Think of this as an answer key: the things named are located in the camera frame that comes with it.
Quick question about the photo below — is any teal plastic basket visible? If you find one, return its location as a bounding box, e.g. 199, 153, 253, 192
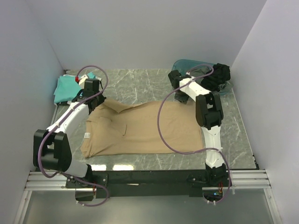
172, 59, 234, 96

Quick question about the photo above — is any tan t shirt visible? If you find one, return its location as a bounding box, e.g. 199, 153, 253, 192
81, 99, 204, 158

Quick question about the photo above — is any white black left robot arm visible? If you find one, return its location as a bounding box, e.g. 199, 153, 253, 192
33, 78, 106, 188

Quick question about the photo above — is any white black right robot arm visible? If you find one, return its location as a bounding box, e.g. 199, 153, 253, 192
168, 70, 228, 187

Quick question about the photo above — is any grey t shirt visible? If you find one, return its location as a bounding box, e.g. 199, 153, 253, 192
174, 66, 230, 103

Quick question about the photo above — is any folded teal t shirt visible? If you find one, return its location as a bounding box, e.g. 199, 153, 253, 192
53, 71, 96, 105

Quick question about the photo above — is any black t shirt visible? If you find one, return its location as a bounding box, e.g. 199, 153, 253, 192
200, 63, 232, 92

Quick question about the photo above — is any black base crossbar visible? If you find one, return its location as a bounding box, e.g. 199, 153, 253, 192
65, 169, 231, 201

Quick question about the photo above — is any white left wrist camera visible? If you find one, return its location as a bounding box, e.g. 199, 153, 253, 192
75, 75, 89, 89

